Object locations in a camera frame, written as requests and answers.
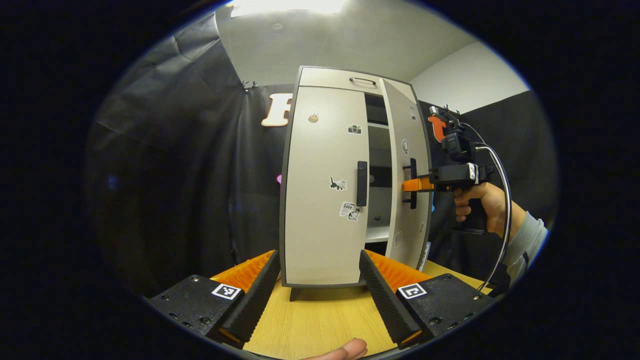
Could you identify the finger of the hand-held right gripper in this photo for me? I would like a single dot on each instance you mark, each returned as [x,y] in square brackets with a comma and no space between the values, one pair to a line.
[417,185]

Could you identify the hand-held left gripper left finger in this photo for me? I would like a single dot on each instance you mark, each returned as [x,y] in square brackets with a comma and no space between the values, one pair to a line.
[255,305]

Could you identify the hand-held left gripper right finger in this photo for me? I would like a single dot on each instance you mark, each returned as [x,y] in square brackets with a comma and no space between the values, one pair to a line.
[387,305]

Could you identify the white shoe cabinet door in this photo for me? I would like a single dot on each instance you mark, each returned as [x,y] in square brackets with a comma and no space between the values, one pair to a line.
[415,225]
[320,225]

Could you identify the white double-door shoe cabinet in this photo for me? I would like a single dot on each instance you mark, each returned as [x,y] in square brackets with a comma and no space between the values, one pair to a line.
[378,145]

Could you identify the white cabinet drawer front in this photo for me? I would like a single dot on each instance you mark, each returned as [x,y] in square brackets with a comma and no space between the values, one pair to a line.
[325,77]

